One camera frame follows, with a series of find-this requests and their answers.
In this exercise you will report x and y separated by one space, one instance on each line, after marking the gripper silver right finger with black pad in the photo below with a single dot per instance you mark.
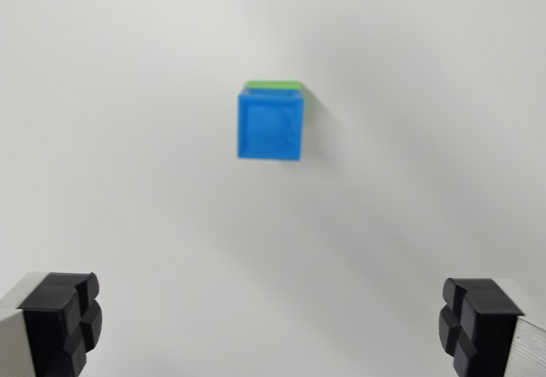
490 330

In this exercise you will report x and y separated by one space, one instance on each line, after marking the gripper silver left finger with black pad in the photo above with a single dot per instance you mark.
51 326

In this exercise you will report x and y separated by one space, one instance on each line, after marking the blue cube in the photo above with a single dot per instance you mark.
269 125

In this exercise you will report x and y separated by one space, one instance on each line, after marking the green cube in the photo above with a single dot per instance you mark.
273 83

